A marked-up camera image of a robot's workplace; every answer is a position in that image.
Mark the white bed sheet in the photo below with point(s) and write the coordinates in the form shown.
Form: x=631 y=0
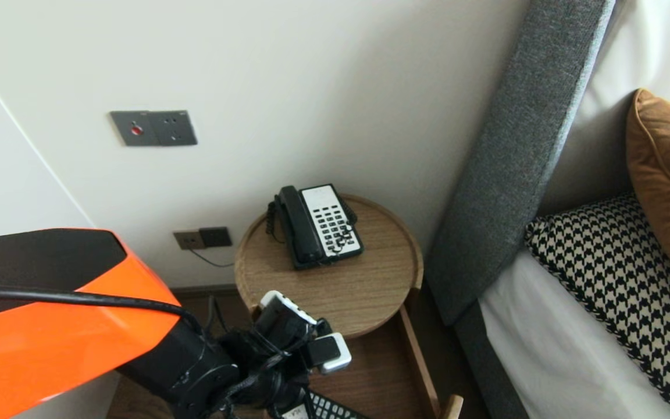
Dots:
x=556 y=361

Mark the black telephone handset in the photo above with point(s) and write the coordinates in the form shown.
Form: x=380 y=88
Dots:
x=299 y=227

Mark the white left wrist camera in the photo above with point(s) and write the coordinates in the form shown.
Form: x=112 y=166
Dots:
x=329 y=352

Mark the dark grey power socket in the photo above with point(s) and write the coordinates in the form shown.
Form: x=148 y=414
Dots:
x=216 y=236

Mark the grey fabric headboard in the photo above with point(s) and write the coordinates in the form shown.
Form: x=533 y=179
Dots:
x=515 y=145

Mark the black white houndstooth pillow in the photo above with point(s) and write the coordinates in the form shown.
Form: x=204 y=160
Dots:
x=620 y=279

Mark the black TV remote control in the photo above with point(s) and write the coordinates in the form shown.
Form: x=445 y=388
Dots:
x=335 y=410

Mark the brown wooden baseboard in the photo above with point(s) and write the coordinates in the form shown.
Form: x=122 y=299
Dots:
x=207 y=290

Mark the beige wall data socket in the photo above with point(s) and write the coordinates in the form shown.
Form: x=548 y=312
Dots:
x=188 y=239

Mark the beige upholstered headboard panel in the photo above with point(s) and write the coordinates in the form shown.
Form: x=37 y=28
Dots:
x=591 y=163

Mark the grey fabric bed frame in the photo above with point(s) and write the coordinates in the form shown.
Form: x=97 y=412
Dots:
x=486 y=366

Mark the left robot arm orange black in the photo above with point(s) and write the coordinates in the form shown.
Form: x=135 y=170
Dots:
x=67 y=349

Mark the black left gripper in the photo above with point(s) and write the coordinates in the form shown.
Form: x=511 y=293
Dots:
x=277 y=349

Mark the black telephone base white keypad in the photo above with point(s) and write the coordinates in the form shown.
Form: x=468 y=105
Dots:
x=329 y=224

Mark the grey wall switch panel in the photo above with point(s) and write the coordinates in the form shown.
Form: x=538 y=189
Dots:
x=159 y=128

